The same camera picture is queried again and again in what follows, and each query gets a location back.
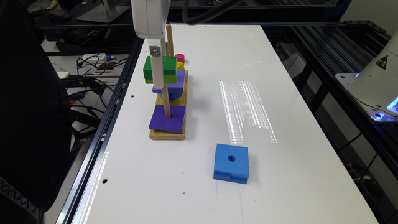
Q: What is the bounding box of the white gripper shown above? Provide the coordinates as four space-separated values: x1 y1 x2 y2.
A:
131 0 171 89

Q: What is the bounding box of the green square block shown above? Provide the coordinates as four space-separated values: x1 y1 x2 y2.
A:
143 56 177 84

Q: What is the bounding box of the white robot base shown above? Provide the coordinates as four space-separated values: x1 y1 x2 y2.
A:
335 34 397 123

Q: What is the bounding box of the magenta cylinder block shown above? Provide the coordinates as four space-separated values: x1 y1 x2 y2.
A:
175 54 185 63

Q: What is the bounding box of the yellow block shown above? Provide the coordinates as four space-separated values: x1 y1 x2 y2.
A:
177 62 185 70

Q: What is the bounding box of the light purple square block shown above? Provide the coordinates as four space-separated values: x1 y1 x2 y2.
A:
167 70 186 93

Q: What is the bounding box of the blue block under purple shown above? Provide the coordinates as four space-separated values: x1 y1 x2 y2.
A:
158 93 182 101

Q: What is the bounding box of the dark purple square block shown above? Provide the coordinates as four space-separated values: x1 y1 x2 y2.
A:
149 105 186 134

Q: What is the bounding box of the blue square block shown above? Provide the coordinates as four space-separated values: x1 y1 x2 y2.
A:
213 144 249 184

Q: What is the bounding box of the rear wooden peg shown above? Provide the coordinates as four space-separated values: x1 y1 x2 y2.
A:
165 24 175 57

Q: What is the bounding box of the wooden peg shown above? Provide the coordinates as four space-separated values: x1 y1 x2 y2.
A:
165 24 175 57
162 84 172 118

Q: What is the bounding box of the white power adapter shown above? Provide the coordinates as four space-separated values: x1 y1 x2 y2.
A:
82 53 116 64

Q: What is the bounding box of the front wooden peg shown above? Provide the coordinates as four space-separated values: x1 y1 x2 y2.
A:
162 84 172 118

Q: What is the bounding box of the monitor stand base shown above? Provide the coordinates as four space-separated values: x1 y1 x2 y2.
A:
77 0 130 23

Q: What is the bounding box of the wooden peg board base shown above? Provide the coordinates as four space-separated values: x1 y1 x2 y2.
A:
149 71 188 140

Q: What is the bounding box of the black office chair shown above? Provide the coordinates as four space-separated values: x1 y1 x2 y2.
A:
1 1 71 212

